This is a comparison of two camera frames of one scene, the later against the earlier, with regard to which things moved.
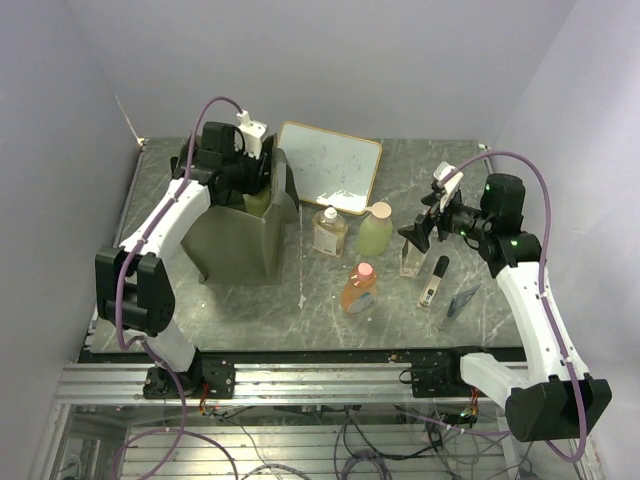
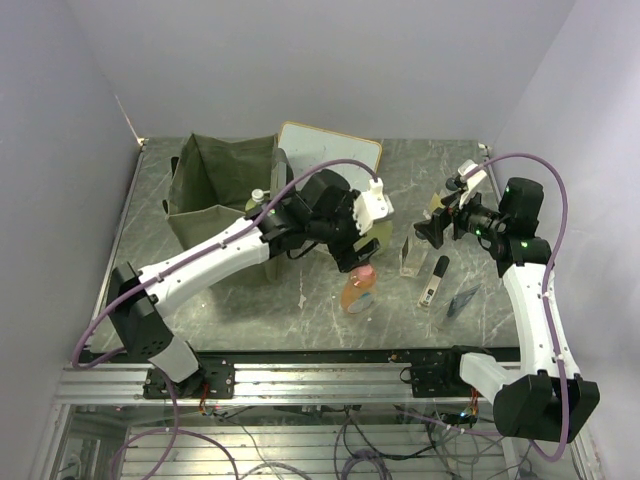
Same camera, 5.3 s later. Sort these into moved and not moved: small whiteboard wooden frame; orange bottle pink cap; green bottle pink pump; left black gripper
Moved: left black gripper
Not moved: green bottle pink pump; orange bottle pink cap; small whiteboard wooden frame
